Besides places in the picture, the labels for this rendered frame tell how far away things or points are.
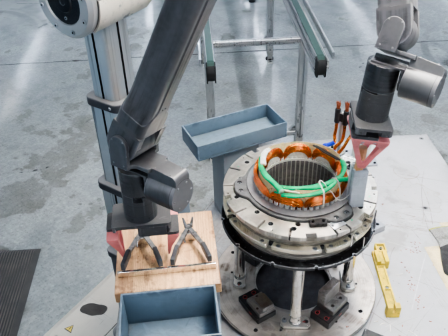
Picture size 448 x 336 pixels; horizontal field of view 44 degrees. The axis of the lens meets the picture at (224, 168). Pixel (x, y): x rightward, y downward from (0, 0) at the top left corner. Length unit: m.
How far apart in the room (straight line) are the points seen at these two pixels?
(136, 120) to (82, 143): 2.56
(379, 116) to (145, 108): 0.41
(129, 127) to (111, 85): 0.47
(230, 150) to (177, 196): 0.53
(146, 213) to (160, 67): 0.29
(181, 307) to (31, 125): 2.75
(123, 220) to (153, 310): 0.18
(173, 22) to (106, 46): 0.54
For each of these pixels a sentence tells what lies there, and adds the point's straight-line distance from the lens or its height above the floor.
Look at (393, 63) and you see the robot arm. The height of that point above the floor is 1.40.
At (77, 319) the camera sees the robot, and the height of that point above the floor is 0.26.
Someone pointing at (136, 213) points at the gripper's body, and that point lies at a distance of 0.95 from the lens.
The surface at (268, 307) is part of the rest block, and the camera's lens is 1.27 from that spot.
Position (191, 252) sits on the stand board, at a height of 1.07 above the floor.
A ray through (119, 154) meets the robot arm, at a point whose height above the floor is 1.32.
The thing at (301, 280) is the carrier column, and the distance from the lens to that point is 1.16.
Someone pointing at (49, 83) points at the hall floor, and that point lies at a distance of 4.12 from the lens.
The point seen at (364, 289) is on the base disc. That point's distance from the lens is 1.38.
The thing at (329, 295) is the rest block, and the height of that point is 0.86.
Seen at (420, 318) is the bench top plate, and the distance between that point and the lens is 1.38.
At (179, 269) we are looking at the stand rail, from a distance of 1.03.
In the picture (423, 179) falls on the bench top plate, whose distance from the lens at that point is 1.77.
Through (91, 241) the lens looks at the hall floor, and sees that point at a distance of 2.71.
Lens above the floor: 1.82
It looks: 37 degrees down
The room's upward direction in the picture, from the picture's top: 2 degrees counter-clockwise
